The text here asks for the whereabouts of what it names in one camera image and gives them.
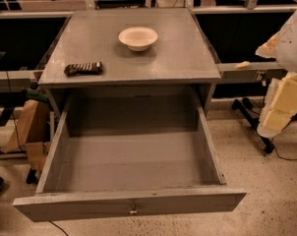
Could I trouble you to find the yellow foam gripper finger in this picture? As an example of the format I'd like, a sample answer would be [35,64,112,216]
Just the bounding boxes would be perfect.
[257,72,297,139]
[255,32,279,58]

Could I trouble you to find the grey top drawer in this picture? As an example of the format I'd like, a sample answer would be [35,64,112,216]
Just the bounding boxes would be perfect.
[14,90,246,221]

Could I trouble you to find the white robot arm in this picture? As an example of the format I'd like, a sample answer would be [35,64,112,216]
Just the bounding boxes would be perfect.
[256,10,297,138]

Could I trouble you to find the grey drawer cabinet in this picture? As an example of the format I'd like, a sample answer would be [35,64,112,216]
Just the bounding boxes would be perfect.
[39,9,219,124]

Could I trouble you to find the small yellow foam piece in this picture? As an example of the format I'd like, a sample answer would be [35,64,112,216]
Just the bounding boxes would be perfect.
[234,61,250,69]

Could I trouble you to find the black table leg base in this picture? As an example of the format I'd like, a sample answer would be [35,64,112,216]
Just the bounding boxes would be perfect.
[232,97,275,153]

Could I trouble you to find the white bowl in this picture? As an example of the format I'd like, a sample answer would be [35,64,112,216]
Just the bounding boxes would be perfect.
[118,27,158,51]

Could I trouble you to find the dark striped snack bar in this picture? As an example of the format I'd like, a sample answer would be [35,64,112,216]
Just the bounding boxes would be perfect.
[64,62,102,77]

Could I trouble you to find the green clamp handle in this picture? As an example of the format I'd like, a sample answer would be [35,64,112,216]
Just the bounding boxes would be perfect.
[22,88,48,103]

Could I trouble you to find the black floor cable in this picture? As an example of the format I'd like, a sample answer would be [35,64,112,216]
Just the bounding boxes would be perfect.
[49,220,70,236]

